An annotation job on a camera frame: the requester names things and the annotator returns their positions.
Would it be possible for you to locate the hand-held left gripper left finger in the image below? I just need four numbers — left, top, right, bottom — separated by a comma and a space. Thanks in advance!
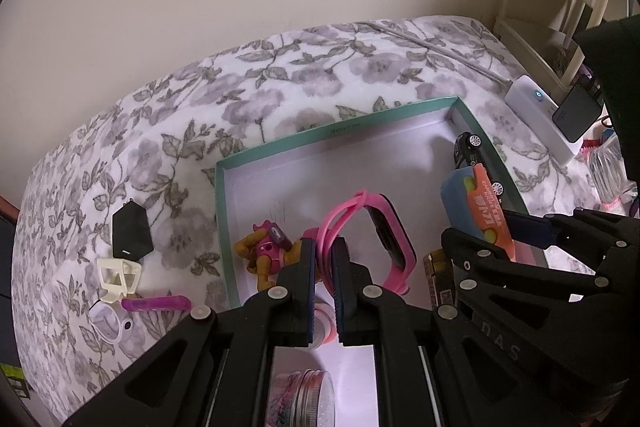
62, 237, 321, 427

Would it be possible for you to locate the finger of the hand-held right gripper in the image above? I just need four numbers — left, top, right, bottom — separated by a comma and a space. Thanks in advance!
505, 206, 640, 277
441, 227, 611, 305

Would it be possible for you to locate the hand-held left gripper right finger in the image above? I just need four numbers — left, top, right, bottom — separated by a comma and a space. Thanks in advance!
331, 237, 526, 427

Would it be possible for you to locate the pink toy figure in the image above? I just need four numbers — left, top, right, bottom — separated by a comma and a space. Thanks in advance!
234, 219, 306, 293

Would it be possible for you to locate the blue orange correction tape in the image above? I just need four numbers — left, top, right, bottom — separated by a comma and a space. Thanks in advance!
440, 163, 516, 263

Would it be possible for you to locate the pink wristband watch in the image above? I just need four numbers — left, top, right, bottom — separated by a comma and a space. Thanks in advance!
317, 189, 417, 295

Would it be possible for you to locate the black toy car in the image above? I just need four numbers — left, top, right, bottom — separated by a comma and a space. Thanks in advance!
452, 132, 506, 208

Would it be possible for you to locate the teal cardboard box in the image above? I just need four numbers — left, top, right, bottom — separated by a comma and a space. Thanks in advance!
214, 95, 548, 427

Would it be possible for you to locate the glass jar with metal lid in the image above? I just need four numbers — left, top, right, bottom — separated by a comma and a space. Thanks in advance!
267, 368, 337, 427

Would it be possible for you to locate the pink round item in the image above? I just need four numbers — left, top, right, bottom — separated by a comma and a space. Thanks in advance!
312, 304, 337, 349

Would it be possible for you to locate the white power bank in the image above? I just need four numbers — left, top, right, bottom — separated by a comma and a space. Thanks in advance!
504, 75, 588, 166

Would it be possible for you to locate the purple marker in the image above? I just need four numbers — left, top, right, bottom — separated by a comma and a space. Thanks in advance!
121, 294, 192, 314

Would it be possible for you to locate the black power adapter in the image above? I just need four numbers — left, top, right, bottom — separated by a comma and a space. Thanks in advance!
111, 201, 152, 260

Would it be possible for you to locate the cream plastic adapter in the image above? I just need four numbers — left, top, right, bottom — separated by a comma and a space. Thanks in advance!
97, 257, 142, 300

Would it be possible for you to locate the floral blanket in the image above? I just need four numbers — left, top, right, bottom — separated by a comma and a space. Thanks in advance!
12, 18, 626, 425

